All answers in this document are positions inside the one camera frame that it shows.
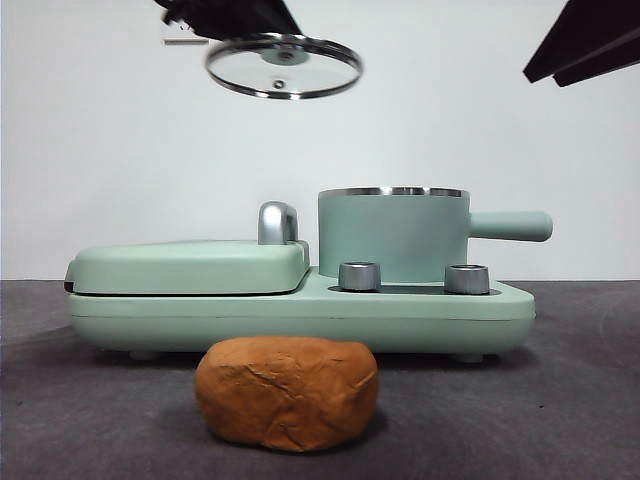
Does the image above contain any glass lid with green knob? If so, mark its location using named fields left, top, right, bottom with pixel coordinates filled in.
left=203, top=32, right=364, bottom=101

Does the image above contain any brown potato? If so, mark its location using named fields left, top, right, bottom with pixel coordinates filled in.
left=194, top=336, right=379, bottom=454

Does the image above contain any silver control knob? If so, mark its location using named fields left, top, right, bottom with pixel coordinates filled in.
left=337, top=261, right=380, bottom=292
left=443, top=264, right=490, bottom=295

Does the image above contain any mint green breakfast machine base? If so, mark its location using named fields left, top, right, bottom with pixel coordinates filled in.
left=66, top=266, right=536, bottom=362

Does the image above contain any white wall socket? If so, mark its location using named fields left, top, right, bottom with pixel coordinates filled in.
left=161, top=22, right=209, bottom=47

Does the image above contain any mint green pot with handle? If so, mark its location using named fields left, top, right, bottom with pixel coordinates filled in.
left=317, top=185, right=555, bottom=284

